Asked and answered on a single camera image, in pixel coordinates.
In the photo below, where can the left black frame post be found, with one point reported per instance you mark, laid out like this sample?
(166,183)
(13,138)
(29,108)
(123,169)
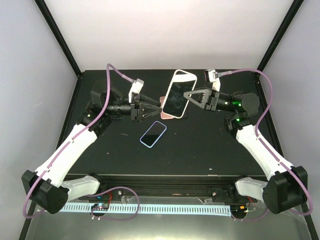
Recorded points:
(48,17)

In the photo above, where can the black frame post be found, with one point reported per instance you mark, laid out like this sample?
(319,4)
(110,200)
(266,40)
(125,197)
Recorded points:
(281,30)
(48,17)

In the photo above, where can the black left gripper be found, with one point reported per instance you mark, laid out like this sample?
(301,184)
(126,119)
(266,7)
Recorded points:
(137,112)

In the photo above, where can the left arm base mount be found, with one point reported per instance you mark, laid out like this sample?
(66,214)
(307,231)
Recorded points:
(101,195)

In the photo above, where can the black smartphone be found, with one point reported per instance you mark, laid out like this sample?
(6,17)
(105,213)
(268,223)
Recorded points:
(185,115)

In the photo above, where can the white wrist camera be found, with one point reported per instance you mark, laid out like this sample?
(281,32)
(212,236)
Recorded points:
(135,89)
(212,77)

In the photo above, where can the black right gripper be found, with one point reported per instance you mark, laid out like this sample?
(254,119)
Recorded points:
(211,104)

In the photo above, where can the phone in blue case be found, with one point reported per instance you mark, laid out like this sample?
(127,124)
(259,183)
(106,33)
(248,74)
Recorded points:
(153,134)

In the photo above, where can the white slotted cable duct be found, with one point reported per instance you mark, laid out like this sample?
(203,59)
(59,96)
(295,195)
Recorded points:
(151,209)

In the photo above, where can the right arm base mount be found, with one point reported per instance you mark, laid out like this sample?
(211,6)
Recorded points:
(227,195)

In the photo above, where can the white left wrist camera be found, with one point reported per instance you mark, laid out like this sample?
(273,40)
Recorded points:
(135,89)

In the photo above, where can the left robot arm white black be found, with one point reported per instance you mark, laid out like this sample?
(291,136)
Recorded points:
(46,186)

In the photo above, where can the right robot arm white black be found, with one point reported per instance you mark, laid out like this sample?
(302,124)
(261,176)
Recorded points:
(286,185)

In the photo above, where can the right black frame post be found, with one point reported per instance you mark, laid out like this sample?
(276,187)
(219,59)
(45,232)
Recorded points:
(281,30)

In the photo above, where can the phone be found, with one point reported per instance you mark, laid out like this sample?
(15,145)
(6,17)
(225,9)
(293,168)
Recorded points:
(153,134)
(175,104)
(163,115)

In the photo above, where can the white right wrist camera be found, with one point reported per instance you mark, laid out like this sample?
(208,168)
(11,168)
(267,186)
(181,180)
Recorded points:
(212,77)

